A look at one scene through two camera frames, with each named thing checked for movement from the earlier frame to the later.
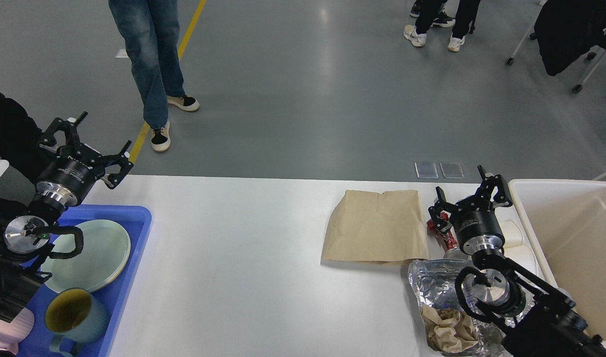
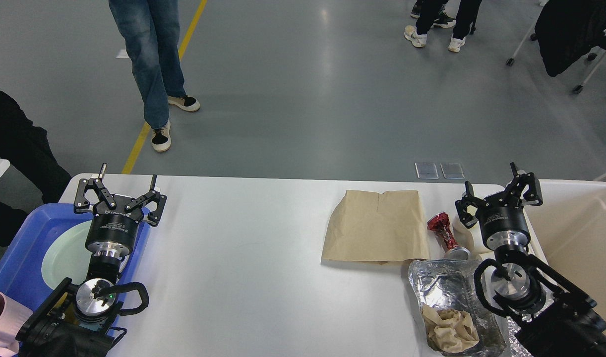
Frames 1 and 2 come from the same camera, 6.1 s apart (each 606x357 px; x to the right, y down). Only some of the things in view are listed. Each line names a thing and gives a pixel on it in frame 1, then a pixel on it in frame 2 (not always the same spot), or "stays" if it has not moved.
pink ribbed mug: x=5 y=335 stays
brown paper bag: x=366 y=226 stays
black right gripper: x=478 y=228 → x=502 y=216
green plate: x=105 y=255 stays
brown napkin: x=449 y=330 stays
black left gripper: x=74 y=171 → x=113 y=232
